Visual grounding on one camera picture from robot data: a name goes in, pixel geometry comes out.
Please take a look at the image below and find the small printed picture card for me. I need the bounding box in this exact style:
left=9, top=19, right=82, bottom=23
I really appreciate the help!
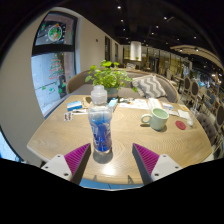
left=63, top=111, right=74, bottom=122

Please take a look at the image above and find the white printed paper slip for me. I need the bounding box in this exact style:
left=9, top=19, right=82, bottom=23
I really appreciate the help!
left=168, top=109, right=181, bottom=117

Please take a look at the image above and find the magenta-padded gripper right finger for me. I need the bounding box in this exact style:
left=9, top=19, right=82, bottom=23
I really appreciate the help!
left=131, top=142, right=183, bottom=186

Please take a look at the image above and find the pale green ceramic mug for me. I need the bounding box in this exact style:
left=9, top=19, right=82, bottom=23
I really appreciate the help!
left=140, top=107, right=170, bottom=132

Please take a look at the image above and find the small blue white card pack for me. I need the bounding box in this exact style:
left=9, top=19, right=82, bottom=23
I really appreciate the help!
left=162, top=102, right=174, bottom=111

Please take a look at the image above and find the grey curved sofa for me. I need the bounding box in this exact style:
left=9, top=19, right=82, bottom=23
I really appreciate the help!
left=66, top=68, right=180, bottom=104

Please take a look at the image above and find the flat round red coaster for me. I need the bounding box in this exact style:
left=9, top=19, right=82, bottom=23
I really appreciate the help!
left=175, top=120, right=187, bottom=131

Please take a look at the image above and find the group of dining chairs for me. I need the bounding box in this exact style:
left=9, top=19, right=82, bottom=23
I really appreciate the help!
left=179, top=74, right=224, bottom=158

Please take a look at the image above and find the blue and white pack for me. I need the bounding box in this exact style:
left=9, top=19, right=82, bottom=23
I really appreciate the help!
left=66, top=100, right=83, bottom=112

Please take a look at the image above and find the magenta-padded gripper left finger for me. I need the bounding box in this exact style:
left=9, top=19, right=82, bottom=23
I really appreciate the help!
left=41, top=142, right=92, bottom=186

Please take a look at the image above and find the green potted plant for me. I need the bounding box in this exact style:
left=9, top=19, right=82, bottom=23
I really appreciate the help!
left=84, top=59, right=138, bottom=99

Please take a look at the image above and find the small blue box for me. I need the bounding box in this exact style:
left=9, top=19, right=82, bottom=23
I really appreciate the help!
left=108, top=98, right=119, bottom=113

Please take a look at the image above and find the white paper napkin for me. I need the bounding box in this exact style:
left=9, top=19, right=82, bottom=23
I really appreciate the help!
left=177, top=109, right=191, bottom=120

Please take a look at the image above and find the group of ceiling spotlights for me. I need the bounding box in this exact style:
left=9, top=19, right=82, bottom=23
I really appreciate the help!
left=114, top=3, right=221, bottom=78

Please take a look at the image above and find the clear bottle with blue label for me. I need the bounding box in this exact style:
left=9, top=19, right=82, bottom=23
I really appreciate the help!
left=87, top=84, right=114, bottom=155

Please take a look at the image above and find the grey white chevron cushion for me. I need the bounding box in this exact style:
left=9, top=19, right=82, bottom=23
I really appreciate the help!
left=131, top=74, right=168, bottom=99

